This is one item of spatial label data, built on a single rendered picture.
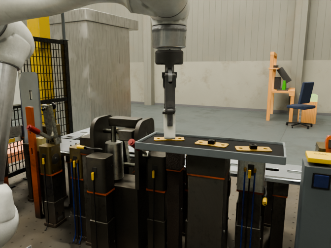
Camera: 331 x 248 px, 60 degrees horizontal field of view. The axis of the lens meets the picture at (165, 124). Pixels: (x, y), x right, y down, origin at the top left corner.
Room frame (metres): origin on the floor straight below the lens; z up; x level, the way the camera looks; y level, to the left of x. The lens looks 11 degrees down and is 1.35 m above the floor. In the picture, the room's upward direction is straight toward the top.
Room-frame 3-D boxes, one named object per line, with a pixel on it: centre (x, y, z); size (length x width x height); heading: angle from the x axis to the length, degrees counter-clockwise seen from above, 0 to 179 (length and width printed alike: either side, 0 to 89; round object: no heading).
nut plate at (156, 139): (0.78, -0.01, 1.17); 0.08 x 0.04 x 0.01; 91
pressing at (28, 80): (1.39, 0.66, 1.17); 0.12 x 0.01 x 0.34; 159
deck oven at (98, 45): (5.82, 1.67, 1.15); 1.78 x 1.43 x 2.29; 60
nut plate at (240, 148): (0.68, -0.21, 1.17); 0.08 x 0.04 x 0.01; 85
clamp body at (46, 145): (1.12, 0.48, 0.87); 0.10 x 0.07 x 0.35; 159
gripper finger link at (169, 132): (0.75, -0.01, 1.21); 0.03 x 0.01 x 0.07; 91
